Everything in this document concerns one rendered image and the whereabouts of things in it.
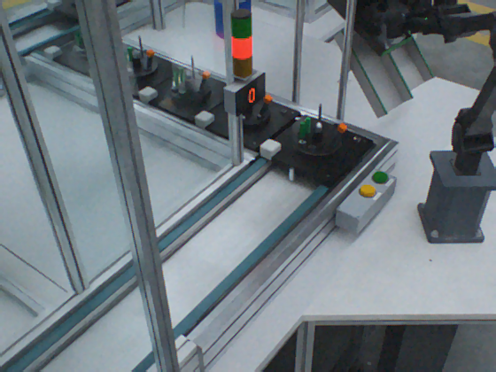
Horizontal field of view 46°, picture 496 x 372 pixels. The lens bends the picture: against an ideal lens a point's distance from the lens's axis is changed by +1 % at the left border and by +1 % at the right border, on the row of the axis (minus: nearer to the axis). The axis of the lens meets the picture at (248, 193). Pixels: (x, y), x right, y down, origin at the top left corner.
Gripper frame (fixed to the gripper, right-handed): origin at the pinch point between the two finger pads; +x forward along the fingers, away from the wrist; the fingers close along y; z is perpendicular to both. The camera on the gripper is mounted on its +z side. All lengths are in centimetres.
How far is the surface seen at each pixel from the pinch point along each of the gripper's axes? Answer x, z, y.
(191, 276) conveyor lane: -5, -48, 75
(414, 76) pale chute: 14.4, -21.9, -21.1
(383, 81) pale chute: 12.4, -20.1, -5.9
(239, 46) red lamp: 2, 2, 50
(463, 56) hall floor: 151, -67, -215
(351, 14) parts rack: 8.9, 2.6, 9.5
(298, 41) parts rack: 28.1, -5.4, 13.9
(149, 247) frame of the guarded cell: -46, -14, 98
